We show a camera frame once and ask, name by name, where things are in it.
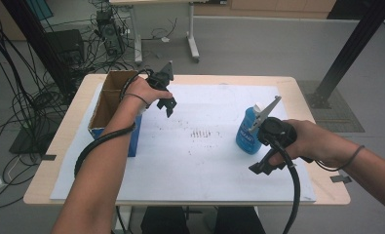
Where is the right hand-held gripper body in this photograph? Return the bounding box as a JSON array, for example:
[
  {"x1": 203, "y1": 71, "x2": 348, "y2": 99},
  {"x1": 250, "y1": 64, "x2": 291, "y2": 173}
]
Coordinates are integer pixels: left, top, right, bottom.
[{"x1": 248, "y1": 96, "x2": 298, "y2": 151}]

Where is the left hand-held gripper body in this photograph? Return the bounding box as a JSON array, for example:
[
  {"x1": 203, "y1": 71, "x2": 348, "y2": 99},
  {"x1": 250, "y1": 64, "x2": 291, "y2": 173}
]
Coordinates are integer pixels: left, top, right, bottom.
[{"x1": 145, "y1": 60, "x2": 175, "y2": 98}]

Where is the blue plastic bottle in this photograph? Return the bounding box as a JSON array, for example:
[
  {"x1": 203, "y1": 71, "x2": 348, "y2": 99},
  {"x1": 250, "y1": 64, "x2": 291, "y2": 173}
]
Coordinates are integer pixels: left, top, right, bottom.
[{"x1": 234, "y1": 101, "x2": 266, "y2": 156}]

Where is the blue cardboard box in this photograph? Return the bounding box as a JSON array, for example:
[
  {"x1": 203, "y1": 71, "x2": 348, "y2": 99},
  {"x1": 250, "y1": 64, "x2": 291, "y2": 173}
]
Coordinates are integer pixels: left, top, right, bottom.
[{"x1": 87, "y1": 69, "x2": 143, "y2": 158}]

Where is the person's left hand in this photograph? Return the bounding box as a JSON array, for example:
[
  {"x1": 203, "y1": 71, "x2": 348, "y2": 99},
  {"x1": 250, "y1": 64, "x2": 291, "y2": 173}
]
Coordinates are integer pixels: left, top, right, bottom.
[{"x1": 120, "y1": 76, "x2": 174, "y2": 115}]

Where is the person's right hand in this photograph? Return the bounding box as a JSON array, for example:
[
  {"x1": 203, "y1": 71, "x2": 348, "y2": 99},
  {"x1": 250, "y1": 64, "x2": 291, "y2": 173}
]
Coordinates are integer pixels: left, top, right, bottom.
[{"x1": 267, "y1": 119, "x2": 352, "y2": 169}]

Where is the left wrist black band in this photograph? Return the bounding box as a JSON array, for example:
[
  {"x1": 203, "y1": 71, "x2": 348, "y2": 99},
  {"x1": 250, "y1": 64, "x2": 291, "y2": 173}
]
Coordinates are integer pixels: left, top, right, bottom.
[{"x1": 123, "y1": 93, "x2": 151, "y2": 109}]

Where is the wrist black band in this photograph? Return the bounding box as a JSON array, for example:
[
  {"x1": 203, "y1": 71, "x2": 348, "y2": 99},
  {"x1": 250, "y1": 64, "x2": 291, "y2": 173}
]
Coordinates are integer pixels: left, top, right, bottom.
[
  {"x1": 123, "y1": 93, "x2": 151, "y2": 109},
  {"x1": 315, "y1": 144, "x2": 366, "y2": 173}
]

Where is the light wooden table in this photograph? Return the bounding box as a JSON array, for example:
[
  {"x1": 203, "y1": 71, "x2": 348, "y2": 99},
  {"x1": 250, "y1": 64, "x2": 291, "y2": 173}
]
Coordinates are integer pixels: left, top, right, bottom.
[{"x1": 22, "y1": 73, "x2": 352, "y2": 207}]

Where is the person's right leg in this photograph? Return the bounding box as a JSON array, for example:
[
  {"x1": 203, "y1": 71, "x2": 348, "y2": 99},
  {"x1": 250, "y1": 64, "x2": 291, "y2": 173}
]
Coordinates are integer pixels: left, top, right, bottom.
[{"x1": 213, "y1": 206, "x2": 258, "y2": 234}]

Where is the person's leg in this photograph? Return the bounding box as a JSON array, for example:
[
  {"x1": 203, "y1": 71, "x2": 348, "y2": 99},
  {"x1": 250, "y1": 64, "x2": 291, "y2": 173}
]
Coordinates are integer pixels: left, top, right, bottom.
[
  {"x1": 139, "y1": 206, "x2": 190, "y2": 234},
  {"x1": 213, "y1": 206, "x2": 258, "y2": 234}
]

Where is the white foam sheet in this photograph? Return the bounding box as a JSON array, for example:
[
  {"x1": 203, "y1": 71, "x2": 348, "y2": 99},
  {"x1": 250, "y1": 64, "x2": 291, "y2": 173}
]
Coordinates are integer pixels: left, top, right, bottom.
[{"x1": 49, "y1": 83, "x2": 317, "y2": 203}]

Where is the black computer tower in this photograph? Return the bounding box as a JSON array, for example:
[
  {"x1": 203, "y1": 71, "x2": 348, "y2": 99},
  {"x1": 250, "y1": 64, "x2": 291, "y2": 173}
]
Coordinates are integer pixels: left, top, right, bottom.
[{"x1": 96, "y1": 9, "x2": 127, "y2": 57}]

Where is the grey floor mat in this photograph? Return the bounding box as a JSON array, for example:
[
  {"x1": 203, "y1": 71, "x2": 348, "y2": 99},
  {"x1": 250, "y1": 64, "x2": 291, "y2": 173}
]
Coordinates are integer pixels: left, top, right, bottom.
[{"x1": 296, "y1": 80, "x2": 366, "y2": 134}]

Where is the right wrist black band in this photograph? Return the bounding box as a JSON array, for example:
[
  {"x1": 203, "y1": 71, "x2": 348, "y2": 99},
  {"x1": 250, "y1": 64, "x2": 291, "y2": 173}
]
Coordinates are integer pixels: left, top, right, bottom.
[{"x1": 315, "y1": 144, "x2": 366, "y2": 173}]

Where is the black equipment box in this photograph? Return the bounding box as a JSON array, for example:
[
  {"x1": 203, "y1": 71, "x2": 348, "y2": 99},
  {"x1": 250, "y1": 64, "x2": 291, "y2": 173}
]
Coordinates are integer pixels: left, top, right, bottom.
[{"x1": 46, "y1": 28, "x2": 86, "y2": 66}]

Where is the person's left leg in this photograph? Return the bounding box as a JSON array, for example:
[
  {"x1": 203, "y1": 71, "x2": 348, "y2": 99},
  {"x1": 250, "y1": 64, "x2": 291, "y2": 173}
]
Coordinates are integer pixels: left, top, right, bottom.
[{"x1": 139, "y1": 206, "x2": 190, "y2": 234}]

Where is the white table leg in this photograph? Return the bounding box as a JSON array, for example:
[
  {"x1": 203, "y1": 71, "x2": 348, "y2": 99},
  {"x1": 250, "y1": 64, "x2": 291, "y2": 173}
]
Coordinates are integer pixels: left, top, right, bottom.
[{"x1": 116, "y1": 205, "x2": 135, "y2": 234}]

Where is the wooden cabinet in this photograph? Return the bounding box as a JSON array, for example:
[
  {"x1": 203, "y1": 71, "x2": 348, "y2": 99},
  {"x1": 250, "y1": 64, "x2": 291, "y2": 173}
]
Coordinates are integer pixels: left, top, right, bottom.
[{"x1": 193, "y1": 0, "x2": 338, "y2": 20}]

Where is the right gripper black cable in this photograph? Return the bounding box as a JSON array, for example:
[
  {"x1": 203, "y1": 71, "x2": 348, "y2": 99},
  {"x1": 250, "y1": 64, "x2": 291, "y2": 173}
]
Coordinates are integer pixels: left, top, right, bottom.
[{"x1": 269, "y1": 139, "x2": 302, "y2": 234}]

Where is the white desk frame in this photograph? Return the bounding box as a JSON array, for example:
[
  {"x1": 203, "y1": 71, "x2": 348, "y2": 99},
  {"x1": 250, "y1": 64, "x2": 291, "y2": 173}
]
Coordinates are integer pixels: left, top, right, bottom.
[{"x1": 108, "y1": 0, "x2": 228, "y2": 64}]

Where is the black metal post with cables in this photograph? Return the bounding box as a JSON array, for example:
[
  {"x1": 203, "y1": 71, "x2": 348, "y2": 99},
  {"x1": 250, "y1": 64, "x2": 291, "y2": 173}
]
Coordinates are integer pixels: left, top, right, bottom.
[{"x1": 0, "y1": 0, "x2": 78, "y2": 96}]

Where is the tangle of black floor cables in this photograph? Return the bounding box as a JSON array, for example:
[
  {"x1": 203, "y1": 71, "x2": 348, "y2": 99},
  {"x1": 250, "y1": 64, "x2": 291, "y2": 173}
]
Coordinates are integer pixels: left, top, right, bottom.
[{"x1": 0, "y1": 0, "x2": 178, "y2": 210}]

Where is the black floor base plate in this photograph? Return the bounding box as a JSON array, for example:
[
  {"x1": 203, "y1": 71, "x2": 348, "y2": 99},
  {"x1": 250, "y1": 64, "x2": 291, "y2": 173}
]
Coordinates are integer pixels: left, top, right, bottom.
[{"x1": 9, "y1": 126, "x2": 53, "y2": 156}]

